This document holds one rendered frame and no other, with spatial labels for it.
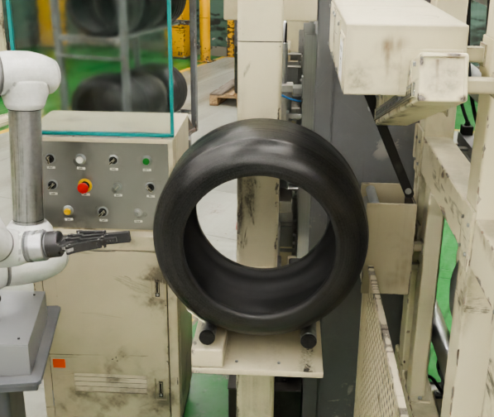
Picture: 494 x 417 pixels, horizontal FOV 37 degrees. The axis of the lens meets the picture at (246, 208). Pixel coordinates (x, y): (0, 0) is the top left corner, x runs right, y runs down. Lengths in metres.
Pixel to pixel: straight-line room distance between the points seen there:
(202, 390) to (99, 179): 1.19
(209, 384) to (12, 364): 1.28
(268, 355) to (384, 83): 0.95
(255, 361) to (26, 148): 0.98
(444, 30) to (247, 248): 1.07
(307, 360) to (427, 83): 0.99
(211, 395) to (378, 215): 1.49
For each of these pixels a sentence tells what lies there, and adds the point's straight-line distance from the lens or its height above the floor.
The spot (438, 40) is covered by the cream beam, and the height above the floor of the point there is 1.75.
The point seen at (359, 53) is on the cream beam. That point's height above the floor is 1.72.
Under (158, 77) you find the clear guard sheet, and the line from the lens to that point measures 2.60.
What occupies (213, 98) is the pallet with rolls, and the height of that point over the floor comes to 0.09.
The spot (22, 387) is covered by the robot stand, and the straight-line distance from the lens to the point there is 2.47.
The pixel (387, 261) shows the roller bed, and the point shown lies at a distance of 2.32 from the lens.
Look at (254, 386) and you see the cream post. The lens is 2.61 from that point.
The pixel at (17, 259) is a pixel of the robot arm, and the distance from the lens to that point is 2.18.
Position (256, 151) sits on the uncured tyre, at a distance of 1.87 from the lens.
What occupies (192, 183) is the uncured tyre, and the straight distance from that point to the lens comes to 1.90.
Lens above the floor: 1.96
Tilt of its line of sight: 21 degrees down
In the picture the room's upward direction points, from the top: 1 degrees clockwise
